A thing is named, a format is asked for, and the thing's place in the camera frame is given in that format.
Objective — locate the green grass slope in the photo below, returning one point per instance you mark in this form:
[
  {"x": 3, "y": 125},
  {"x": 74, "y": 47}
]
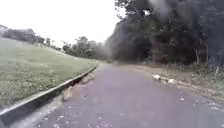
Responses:
[{"x": 33, "y": 70}]

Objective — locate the grey concrete kerb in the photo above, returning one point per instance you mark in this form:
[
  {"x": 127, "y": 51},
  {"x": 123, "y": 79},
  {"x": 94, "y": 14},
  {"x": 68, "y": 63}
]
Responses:
[{"x": 46, "y": 95}]

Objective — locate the pale broken branch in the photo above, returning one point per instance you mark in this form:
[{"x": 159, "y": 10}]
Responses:
[{"x": 163, "y": 79}]

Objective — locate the grey asphalt path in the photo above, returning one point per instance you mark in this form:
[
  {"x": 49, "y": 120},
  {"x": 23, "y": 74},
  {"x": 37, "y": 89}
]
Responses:
[{"x": 126, "y": 100}]

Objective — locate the distant row of trees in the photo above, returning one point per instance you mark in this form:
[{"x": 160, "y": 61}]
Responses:
[{"x": 80, "y": 48}]

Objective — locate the leaf-strewn dirt verge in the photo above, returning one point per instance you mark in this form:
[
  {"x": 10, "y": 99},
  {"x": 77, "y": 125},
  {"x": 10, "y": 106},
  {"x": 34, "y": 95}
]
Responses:
[{"x": 190, "y": 78}]

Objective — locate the dense wood of trees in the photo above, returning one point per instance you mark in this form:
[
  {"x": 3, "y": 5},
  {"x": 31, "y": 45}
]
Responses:
[{"x": 166, "y": 33}]

